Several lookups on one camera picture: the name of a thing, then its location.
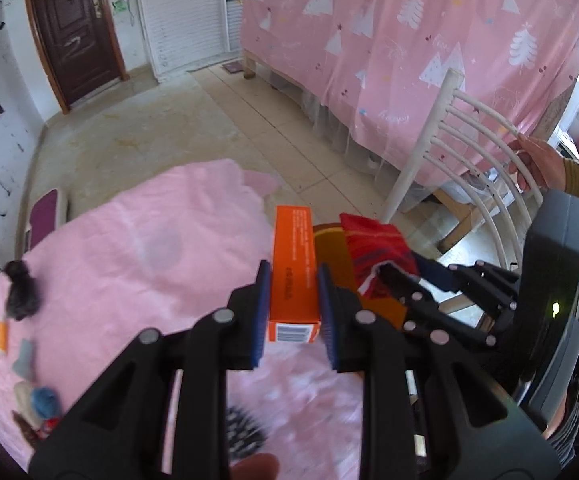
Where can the orange tube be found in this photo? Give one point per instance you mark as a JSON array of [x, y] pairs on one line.
[[4, 336]]

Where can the red cartoon snack packet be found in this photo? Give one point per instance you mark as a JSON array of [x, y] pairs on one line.
[[47, 427]]

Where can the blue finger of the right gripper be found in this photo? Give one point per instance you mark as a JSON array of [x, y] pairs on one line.
[[433, 272]]

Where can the red knitted sock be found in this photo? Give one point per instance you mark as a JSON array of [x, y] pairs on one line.
[[371, 245]]

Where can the black plastic bag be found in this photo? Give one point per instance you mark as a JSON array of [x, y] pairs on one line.
[[23, 299]]

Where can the white slatted chair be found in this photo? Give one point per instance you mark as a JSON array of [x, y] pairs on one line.
[[462, 143]]

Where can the brown snack wrapper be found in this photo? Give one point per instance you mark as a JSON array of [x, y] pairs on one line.
[[31, 436]]

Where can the person's left hand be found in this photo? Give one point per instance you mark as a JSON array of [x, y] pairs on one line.
[[262, 466]]

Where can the person's right hand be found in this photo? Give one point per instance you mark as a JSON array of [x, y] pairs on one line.
[[544, 163]]

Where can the orange cardboard box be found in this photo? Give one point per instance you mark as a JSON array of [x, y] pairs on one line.
[[294, 315]]

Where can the white louvered wardrobe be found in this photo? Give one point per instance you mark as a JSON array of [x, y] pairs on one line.
[[184, 35]]

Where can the pink tree pattern curtain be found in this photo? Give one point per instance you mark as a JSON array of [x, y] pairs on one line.
[[378, 65]]

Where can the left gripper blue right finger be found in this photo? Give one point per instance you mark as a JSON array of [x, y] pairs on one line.
[[428, 411]]

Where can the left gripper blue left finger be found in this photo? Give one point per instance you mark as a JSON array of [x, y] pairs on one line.
[[116, 430]]

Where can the blue yarn ball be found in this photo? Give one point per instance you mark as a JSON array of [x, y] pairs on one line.
[[46, 403]]

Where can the dark brown door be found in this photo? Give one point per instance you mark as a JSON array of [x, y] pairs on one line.
[[77, 45]]

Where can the white paper ball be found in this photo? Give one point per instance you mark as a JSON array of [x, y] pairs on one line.
[[23, 400]]

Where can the purple bathroom scale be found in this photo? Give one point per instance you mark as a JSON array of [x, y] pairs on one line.
[[48, 214]]

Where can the small doormat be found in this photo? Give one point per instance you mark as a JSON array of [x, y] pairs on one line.
[[233, 67]]

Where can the orange plastic bin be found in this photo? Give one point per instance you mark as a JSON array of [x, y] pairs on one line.
[[331, 250]]

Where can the pink bed sheet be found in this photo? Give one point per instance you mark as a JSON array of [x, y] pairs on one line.
[[162, 255]]

